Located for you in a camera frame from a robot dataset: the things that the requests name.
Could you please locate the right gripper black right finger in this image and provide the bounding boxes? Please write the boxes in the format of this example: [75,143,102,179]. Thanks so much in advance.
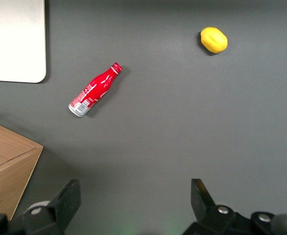
[182,178,254,235]

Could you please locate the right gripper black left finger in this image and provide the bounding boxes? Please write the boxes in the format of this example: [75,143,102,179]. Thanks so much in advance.
[22,178,82,235]

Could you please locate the red ketchup bottle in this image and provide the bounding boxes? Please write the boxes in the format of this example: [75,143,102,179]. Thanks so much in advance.
[68,62,123,118]

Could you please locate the beige plastic tray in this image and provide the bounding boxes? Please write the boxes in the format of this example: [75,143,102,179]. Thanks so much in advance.
[0,0,47,84]

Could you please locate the wooden drawer cabinet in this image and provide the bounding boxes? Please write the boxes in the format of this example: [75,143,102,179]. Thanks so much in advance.
[0,119,44,220]

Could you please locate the yellow lemon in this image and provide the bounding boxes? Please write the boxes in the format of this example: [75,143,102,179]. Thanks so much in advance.
[200,26,228,54]

